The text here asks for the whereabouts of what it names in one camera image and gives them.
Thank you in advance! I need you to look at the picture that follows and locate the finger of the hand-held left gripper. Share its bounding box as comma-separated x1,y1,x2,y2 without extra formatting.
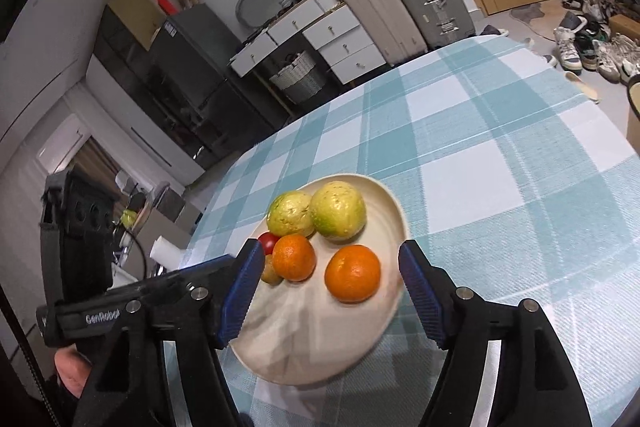
104,255,242,305

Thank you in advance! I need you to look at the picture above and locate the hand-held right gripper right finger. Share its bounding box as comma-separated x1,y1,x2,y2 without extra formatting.
398,240,594,427

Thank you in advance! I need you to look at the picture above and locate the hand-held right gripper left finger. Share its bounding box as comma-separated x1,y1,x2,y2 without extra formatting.
72,239,266,427

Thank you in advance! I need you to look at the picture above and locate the brown kiwi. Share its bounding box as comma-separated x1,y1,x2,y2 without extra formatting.
260,253,284,286

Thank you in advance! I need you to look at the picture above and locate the red cherry tomato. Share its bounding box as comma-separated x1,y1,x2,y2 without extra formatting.
257,232,281,256

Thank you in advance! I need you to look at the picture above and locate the orange tangerine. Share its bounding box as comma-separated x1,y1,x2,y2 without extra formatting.
272,234,317,283
324,245,382,304

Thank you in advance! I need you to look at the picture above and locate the cream round plate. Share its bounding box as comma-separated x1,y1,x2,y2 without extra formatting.
227,174,408,385

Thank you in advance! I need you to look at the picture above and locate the small yellow guava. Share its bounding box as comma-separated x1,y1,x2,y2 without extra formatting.
266,192,317,239

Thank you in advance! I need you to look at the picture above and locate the large yellow green guava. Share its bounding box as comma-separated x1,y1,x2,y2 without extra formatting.
310,181,367,242

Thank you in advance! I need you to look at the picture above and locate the person's left hand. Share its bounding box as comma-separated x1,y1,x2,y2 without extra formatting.
52,347,94,400

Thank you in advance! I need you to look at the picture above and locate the white paper roll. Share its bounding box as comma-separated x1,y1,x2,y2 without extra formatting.
150,234,184,269

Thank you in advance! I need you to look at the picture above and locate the brown curtain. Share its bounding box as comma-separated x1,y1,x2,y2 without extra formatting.
75,137,126,188

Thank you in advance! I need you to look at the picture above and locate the teal white checked tablecloth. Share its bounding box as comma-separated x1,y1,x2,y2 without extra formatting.
165,34,640,427

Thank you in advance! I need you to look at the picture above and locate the black glass cabinet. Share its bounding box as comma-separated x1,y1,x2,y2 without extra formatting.
94,4,221,170

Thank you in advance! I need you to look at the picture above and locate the dark grey refrigerator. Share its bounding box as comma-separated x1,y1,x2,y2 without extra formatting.
149,3,276,158

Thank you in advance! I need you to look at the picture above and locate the woven laundry basket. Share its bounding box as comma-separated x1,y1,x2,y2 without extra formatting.
270,51,326,104

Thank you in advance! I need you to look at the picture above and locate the large cardboard box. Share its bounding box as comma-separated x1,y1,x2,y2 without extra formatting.
107,0,166,50

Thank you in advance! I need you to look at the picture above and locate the beige slipper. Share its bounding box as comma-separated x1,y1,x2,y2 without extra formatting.
565,72,601,105

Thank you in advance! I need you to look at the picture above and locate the white drawer dresser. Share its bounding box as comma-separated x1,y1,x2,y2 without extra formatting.
229,0,388,118

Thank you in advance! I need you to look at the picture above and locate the beige suitcase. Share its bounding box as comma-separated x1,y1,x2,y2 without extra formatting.
330,0,428,66

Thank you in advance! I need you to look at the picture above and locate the grey floor mat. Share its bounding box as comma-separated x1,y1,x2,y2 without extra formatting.
510,3,548,22

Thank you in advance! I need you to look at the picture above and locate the pile of sneakers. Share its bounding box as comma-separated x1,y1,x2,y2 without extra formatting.
542,0,640,85

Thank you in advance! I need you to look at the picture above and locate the small brown cardboard box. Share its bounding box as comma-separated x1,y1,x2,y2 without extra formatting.
607,14,640,38

